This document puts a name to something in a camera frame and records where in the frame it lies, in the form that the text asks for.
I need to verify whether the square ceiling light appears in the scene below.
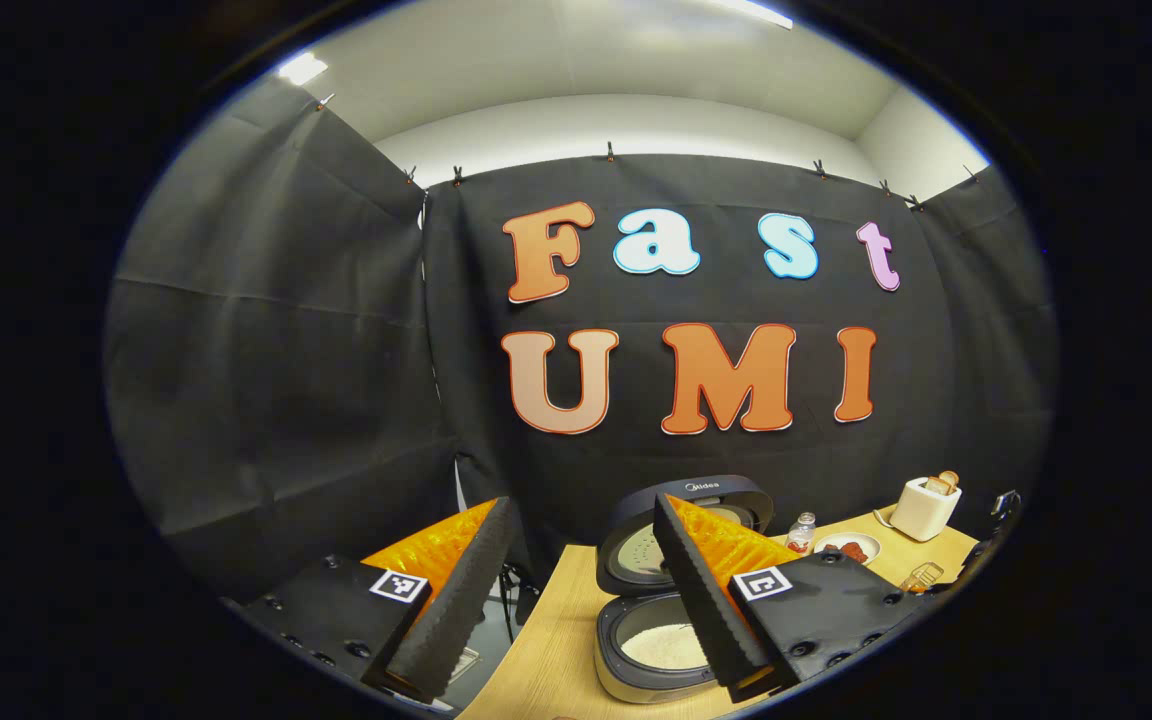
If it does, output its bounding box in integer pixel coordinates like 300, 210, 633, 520
276, 52, 329, 86

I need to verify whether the white toaster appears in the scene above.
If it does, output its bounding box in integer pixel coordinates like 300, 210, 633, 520
889, 477, 963, 543

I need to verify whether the black backdrop cloth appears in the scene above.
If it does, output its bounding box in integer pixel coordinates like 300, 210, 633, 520
104, 75, 1055, 601

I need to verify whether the white rice pile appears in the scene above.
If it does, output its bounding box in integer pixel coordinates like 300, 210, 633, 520
621, 622, 709, 671

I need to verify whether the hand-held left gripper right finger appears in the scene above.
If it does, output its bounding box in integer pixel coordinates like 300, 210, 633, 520
652, 492, 922, 704

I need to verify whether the white round plate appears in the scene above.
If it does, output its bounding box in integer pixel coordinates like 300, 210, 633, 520
814, 532, 881, 567

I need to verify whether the black and beige rice cooker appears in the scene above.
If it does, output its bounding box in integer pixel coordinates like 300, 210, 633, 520
593, 475, 777, 704

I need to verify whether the black metal stand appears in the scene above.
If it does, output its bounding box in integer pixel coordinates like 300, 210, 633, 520
498, 560, 542, 643

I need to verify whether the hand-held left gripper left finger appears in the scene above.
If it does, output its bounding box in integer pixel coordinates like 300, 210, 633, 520
226, 497, 517, 704

